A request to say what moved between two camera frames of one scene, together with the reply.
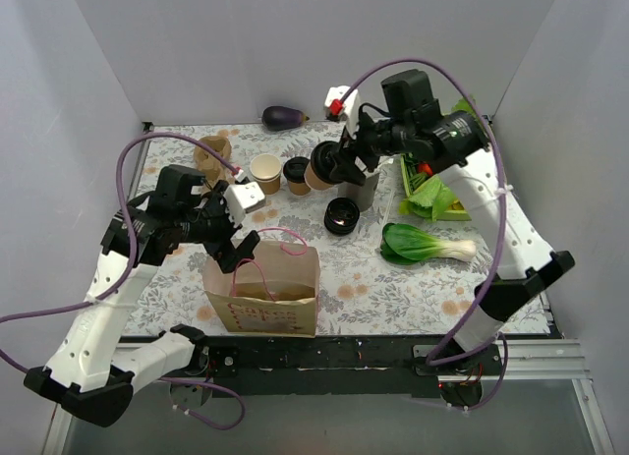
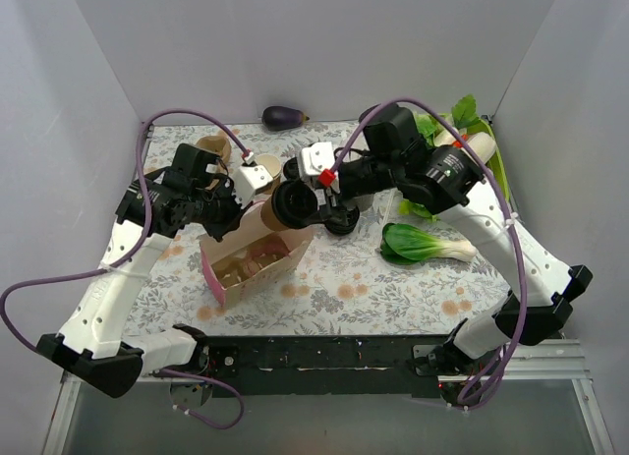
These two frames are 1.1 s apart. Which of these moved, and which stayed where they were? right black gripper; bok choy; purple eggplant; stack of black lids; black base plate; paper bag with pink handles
Moved: right black gripper; paper bag with pink handles
Stayed: stack of black lids; black base plate; bok choy; purple eggplant
